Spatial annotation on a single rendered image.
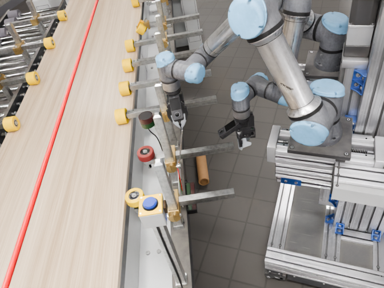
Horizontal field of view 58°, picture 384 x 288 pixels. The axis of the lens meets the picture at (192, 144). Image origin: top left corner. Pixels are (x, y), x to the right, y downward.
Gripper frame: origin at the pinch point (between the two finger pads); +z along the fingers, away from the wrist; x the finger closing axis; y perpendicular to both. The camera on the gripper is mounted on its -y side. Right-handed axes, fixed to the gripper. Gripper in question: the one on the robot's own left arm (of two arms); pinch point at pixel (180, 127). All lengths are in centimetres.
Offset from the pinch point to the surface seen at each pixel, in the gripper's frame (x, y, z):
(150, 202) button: 8, -57, -23
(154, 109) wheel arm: 13.6, 22.1, 4.6
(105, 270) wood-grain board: 32, -58, 11
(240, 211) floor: -24, 19, 101
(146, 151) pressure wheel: 18.2, -1.8, 10.0
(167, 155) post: 8.1, -7.1, 9.1
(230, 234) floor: -15, 3, 101
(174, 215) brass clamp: 7.6, -34.7, 16.5
